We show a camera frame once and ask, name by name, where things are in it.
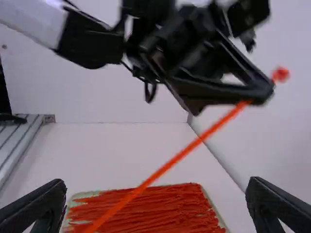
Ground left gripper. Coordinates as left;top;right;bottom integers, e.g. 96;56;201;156
122;0;276;116

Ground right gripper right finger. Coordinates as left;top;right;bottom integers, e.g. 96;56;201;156
245;176;311;233

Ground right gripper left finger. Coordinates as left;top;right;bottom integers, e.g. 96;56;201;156
0;179;68;233

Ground orange cable tie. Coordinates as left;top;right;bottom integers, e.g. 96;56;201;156
80;65;291;233

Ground pale tray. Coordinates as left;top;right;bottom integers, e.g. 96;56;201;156
62;182;230;233

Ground silver rails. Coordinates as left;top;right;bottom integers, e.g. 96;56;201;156
0;113;56;190

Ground black cable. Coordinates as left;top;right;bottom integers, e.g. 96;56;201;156
144;79;158;103

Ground row of orange cable ties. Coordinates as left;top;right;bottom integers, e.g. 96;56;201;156
64;183;226;233

